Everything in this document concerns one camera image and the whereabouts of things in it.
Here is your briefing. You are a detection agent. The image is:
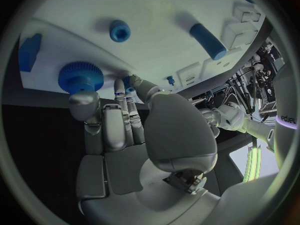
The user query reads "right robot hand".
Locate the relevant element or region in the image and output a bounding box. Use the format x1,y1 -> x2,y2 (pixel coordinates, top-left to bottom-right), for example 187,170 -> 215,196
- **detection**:
68,72 -> 222,225

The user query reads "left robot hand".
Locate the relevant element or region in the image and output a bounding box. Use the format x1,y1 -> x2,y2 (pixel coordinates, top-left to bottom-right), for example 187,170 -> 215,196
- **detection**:
198,107 -> 222,139

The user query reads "small blue gear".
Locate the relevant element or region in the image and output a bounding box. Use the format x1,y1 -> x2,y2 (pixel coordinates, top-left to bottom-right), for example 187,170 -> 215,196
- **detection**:
121,75 -> 137,94

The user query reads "white task board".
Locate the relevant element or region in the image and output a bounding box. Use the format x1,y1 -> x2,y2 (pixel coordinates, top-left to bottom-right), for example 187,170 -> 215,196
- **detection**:
17,0 -> 269,106

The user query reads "glowing light bar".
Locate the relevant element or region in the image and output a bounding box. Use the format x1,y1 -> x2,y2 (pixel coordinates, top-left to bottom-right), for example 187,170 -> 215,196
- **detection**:
242,144 -> 262,183

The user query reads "long blue cylinder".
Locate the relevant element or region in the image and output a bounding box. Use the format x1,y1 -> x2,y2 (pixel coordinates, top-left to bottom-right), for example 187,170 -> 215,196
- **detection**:
188,23 -> 228,61

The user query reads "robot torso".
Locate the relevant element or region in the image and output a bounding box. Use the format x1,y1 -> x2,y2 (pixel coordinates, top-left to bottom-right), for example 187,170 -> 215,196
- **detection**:
270,58 -> 300,171

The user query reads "large blue gear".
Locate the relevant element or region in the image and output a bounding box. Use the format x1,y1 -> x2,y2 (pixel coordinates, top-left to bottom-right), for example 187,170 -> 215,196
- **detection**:
57,60 -> 105,95

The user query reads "short blue cylinder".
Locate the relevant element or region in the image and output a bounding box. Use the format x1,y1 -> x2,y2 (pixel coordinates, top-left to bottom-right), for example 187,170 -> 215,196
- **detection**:
108,19 -> 132,43

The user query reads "blue block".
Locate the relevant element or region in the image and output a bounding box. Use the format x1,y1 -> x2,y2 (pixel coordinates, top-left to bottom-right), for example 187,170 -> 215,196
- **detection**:
17,33 -> 44,73

